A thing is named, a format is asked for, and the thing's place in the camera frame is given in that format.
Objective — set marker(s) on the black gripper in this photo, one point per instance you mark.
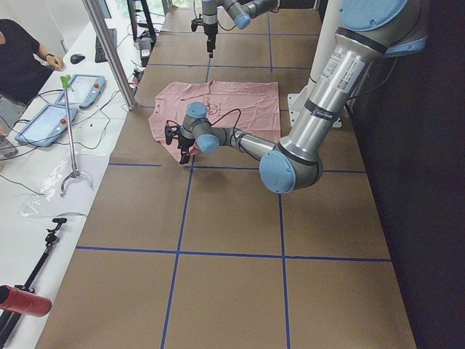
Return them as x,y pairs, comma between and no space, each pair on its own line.
209,31
184,143

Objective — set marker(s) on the pink Snoopy t-shirt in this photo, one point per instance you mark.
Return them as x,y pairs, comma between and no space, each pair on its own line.
252,107

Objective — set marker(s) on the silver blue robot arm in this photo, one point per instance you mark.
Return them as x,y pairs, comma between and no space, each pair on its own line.
241,13
364,31

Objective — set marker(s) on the black power adapter box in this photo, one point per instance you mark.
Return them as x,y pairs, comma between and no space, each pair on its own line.
145,47

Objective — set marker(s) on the clear plastic sheet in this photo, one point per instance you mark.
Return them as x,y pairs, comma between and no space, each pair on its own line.
59,195

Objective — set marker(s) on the far blue teach pendant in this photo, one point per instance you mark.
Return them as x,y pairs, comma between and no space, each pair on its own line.
83,90

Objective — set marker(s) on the blue teach pendant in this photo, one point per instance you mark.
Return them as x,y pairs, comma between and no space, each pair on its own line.
45,127
83,90

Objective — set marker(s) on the black computer mouse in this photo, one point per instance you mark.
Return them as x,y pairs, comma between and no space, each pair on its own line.
76,58

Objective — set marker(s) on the near blue teach pendant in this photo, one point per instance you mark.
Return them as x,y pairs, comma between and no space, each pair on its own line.
45,127

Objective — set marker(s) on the metal grabber stick green tip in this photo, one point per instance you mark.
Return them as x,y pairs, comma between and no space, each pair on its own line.
75,174

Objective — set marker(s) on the person in black shirt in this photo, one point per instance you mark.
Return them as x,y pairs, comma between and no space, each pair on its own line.
26,64

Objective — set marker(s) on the red cylinder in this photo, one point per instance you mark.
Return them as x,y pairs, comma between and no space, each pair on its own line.
18,301

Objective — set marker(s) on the black tripod stick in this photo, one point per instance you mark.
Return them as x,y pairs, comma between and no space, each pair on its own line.
9,320

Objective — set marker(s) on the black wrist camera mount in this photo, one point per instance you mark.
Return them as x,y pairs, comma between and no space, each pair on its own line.
171,132
195,23

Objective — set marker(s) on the black stand frame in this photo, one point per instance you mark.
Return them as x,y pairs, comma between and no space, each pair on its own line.
141,21

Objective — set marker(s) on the aluminium frame post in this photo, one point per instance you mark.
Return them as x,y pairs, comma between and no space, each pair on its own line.
98,21

